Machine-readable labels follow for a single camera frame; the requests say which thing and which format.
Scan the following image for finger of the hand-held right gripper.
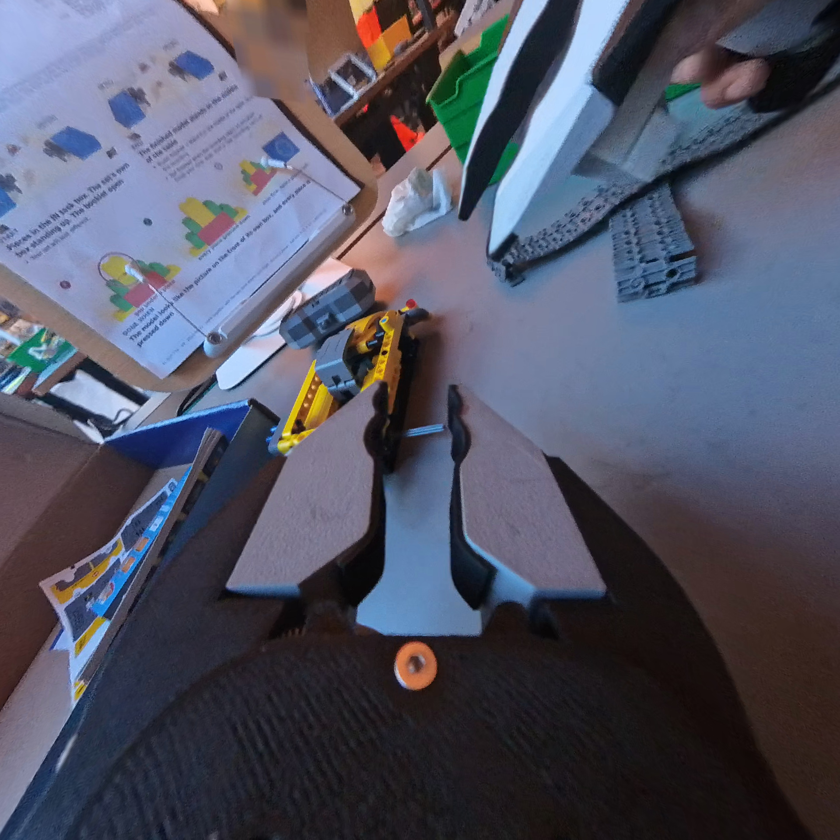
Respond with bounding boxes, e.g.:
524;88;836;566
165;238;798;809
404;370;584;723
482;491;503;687
457;0;583;222
487;0;649;261

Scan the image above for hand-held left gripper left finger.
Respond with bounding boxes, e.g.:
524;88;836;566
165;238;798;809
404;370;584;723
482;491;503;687
225;382;389;603

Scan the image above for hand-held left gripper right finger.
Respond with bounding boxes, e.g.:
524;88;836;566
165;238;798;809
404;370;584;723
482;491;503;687
448;384;608;610

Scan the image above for black yellow toy brick vehicle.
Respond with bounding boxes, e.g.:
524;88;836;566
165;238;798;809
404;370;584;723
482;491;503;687
268;298;434;475

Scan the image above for grey desk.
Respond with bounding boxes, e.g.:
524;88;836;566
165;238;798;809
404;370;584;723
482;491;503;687
0;20;840;840

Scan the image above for person's right hand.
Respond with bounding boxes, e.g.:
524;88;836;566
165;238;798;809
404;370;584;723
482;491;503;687
669;46;769;110

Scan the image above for green plastic bin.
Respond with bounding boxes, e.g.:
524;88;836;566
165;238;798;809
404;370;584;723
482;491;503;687
427;16;703;186

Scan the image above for short grey toy track piece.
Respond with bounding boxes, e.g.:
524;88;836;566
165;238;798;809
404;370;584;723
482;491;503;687
487;98;788;287

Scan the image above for background shelf with coloured bins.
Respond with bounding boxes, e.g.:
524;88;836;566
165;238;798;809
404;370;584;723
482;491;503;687
308;0;475;173

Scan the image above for dark blue product box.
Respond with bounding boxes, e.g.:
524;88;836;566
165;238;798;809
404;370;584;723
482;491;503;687
0;399;281;821

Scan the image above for crumpled white plastic bag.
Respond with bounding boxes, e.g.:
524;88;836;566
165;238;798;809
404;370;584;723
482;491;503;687
381;167;455;238

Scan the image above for long grey toy track strip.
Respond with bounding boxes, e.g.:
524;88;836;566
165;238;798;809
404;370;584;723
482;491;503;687
609;184;698;304

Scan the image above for white rounded flat plate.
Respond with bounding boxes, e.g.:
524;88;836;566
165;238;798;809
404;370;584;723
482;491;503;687
215;257;358;392

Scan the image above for dark grey brick block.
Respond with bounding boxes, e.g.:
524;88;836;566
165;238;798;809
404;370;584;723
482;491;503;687
279;269;377;352

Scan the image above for brown cardboard box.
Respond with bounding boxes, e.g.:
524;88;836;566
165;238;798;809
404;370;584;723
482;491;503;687
0;394;158;713

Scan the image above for sign board with wooden edge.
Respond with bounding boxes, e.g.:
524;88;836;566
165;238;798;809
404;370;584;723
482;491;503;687
0;0;379;395

